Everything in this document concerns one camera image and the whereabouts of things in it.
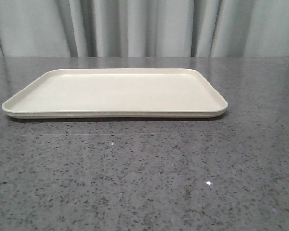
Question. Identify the cream rectangular plastic tray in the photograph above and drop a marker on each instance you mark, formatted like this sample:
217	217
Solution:
117	92

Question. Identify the grey pleated curtain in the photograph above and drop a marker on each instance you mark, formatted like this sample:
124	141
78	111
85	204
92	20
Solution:
144	28

